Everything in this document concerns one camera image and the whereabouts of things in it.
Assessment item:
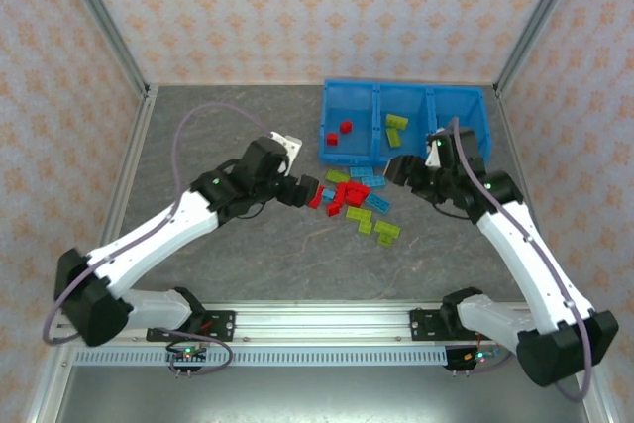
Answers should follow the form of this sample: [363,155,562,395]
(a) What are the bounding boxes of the blue three-compartment plastic bin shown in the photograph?
[318,77,493,174]

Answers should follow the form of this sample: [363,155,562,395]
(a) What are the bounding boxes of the right small circuit board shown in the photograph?
[443,345,511,374]

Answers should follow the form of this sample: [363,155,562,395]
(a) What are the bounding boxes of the small circuit board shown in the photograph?
[165,343,209,377]
[443,345,511,374]

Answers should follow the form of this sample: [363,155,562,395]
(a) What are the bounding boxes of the left small circuit board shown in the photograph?
[165,343,209,377]

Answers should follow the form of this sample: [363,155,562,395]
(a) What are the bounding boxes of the grey metal shelf panel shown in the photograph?
[53,366,595,423]

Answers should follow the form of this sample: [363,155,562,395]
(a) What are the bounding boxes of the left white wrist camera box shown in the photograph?
[268,130,303,177]

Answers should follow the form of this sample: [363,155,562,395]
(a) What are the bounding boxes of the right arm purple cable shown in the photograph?
[451,116,594,403]

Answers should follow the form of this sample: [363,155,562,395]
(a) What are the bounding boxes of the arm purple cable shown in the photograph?
[451,116,594,403]
[43,101,235,377]

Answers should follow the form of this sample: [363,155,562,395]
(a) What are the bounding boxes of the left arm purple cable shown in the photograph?
[43,101,235,377]

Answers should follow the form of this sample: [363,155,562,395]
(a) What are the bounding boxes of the right aluminium table side rail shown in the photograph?
[492,85,569,305]

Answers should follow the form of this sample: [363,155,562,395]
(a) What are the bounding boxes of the aluminium table side rail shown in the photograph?
[492,85,569,305]
[76,85,160,306]

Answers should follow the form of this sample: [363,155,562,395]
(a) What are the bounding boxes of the left aluminium table side rail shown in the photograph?
[76,85,160,306]

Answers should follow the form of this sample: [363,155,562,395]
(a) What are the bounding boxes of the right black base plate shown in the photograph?
[409,307,496,343]

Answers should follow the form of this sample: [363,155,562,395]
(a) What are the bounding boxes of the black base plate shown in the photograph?
[146,310,237,343]
[409,307,496,343]

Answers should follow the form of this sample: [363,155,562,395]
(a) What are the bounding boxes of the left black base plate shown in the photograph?
[146,310,237,343]

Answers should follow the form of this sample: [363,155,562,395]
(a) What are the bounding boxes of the grey slotted cable duct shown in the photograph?
[73,347,450,368]

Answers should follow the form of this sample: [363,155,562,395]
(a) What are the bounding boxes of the right aluminium upright post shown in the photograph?
[493,0,589,98]

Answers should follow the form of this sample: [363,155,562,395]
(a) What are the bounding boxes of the aluminium upright post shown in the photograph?
[51,0,153,97]
[493,0,589,98]

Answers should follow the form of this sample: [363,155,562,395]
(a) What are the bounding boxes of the left aluminium upright post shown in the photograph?
[51,0,153,97]

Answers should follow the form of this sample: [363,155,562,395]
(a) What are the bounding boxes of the right aluminium lower frame rail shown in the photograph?
[574,382,620,423]

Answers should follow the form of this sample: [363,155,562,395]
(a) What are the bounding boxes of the aluminium frame rail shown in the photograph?
[27,343,75,423]
[574,382,620,423]

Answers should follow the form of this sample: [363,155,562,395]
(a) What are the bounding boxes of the left aluminium lower frame rail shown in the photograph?
[27,343,75,423]

